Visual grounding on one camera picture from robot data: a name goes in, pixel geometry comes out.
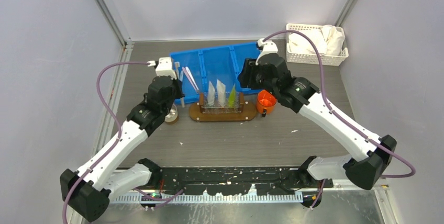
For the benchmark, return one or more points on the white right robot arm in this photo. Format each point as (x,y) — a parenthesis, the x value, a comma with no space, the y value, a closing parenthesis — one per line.
(366,159)

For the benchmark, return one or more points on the silver metal cup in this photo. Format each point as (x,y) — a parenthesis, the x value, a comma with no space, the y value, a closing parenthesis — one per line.
(173,116)

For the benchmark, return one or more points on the white plastic basket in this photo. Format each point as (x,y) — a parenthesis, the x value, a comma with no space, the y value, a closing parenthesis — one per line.
(329,60)

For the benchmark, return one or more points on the white toothpaste tube green cap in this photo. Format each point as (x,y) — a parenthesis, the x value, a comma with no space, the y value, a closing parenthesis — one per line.
(211,94)

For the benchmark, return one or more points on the yellow-green toothpaste tube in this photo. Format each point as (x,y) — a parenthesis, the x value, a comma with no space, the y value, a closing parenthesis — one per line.
(232,97)

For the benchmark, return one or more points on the white crumpled cloth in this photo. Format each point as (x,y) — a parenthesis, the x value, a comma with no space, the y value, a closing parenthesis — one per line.
(328,39)

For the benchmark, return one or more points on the pink toothbrush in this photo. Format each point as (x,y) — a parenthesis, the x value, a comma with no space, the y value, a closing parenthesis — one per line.
(183,68)

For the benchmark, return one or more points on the white toothbrush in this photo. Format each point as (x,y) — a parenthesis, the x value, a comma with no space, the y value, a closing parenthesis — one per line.
(191,79)

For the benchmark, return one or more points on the orange plastic mug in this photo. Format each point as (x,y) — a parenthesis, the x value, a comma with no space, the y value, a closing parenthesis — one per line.
(265,103)

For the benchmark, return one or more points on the clear textured toothbrush holder rack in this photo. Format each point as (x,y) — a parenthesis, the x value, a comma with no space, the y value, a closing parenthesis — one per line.
(216,109)

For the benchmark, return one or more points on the aluminium frame rail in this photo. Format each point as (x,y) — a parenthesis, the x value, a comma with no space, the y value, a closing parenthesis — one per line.
(112,22)

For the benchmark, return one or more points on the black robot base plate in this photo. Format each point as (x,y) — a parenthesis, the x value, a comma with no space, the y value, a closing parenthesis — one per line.
(265,180)

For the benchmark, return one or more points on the white toothpaste tube orange cap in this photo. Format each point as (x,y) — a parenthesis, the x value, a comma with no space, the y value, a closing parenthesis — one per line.
(221,93)

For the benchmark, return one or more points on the grey toothbrush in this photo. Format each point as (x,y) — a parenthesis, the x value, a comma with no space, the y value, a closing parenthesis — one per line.
(177,66)

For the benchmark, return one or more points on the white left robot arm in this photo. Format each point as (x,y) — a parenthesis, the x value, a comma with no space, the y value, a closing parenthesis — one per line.
(91,188)

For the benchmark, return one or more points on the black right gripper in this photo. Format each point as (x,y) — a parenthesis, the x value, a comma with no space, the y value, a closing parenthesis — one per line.
(247,73)

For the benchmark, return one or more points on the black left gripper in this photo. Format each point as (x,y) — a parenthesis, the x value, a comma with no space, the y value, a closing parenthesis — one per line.
(177,84)

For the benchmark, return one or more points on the blue plastic divided bin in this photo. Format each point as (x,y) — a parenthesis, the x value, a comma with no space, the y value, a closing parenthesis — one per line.
(222,62)

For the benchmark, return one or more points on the brown wooden oval tray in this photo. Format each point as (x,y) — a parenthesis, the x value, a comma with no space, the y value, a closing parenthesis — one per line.
(243,112)

